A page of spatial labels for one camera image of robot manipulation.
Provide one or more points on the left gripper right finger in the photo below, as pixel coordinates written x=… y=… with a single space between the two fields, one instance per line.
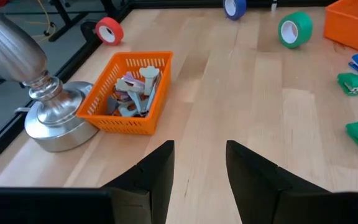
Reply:
x=253 y=186

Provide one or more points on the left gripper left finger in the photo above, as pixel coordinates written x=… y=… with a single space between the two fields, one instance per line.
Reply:
x=151 y=180

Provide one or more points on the orange plastic basket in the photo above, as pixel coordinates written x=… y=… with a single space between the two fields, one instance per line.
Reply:
x=126 y=126
x=353 y=25

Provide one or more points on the pale blue staple remover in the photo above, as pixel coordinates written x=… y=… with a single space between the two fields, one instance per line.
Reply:
x=129 y=110

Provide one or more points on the purple staple remover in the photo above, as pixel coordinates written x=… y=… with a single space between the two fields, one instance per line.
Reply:
x=132 y=77

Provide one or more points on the red tape roll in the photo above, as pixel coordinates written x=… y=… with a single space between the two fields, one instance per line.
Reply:
x=113 y=23

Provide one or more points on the green tape roll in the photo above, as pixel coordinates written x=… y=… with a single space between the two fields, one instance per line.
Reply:
x=304 y=28

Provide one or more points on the blue tape roll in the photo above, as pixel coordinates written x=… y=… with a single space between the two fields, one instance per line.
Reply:
x=241 y=7

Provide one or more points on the white shade silver table lamp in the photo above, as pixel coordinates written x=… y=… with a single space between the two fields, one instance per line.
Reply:
x=57 y=124

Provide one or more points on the black stand legs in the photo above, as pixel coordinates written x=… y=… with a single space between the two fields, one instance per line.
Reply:
x=62 y=15

